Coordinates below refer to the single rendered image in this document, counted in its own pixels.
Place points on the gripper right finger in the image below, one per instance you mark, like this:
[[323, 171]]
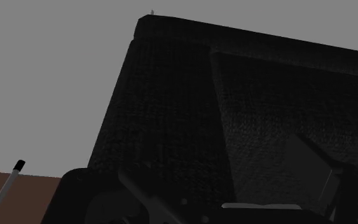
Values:
[[352, 198]]

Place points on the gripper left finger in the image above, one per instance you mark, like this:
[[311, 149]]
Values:
[[154, 204]]

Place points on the dark fabric sofa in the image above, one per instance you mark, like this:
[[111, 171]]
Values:
[[181, 93]]

